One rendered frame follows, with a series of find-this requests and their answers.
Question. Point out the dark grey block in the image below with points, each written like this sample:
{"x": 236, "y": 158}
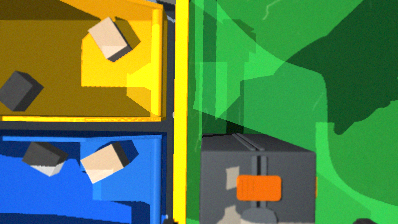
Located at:
{"x": 19, "y": 91}
{"x": 45, "y": 157}

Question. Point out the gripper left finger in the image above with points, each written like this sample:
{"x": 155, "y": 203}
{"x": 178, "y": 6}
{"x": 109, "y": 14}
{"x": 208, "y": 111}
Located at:
{"x": 170, "y": 221}

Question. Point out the yellow bar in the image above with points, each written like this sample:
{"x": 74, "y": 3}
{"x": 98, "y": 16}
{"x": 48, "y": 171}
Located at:
{"x": 181, "y": 111}

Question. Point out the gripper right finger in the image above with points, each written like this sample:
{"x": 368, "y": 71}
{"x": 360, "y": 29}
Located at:
{"x": 364, "y": 221}

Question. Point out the yellow open bin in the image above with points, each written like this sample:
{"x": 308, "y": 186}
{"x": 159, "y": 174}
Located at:
{"x": 49, "y": 40}

